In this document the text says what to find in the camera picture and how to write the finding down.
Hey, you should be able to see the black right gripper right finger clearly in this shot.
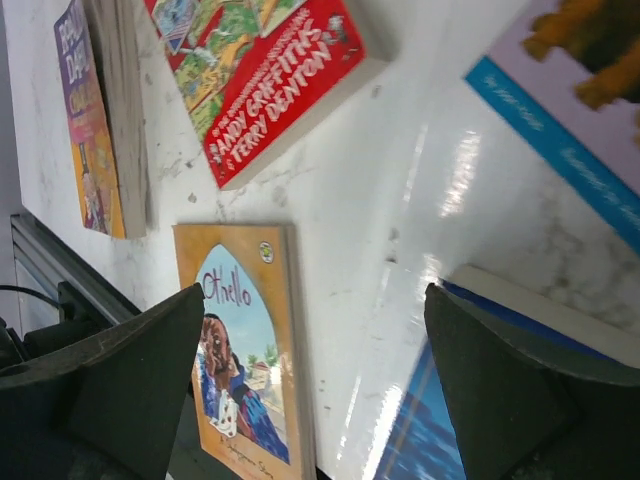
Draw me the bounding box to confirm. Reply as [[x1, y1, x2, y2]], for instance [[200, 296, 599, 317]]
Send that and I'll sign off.
[[424, 284, 639, 479]]

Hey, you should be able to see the Roald Dahl Charlie book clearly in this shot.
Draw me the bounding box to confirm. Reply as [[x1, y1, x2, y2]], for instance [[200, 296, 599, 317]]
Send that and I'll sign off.
[[54, 1, 148, 239]]

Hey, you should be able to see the Othello orange book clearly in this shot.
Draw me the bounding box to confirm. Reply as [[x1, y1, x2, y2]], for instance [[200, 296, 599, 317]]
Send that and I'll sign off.
[[173, 224, 316, 479]]

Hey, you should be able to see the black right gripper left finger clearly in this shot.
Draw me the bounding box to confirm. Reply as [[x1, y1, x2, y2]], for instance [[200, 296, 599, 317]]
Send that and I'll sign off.
[[1, 284, 204, 479]]

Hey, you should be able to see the Jane Eyre blue book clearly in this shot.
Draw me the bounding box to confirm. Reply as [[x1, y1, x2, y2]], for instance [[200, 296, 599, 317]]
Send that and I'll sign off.
[[374, 265, 639, 479]]

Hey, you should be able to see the aluminium frame rail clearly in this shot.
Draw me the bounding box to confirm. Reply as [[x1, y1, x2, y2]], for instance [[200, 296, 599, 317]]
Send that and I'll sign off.
[[10, 213, 140, 324]]

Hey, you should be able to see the red 13-Storey Treehouse book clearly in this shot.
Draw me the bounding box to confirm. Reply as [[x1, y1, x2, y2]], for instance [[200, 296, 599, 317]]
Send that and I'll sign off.
[[145, 0, 391, 190]]

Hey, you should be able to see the dogs Bark picture book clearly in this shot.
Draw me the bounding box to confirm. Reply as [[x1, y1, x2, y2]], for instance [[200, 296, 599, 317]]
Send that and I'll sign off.
[[465, 1, 639, 249]]

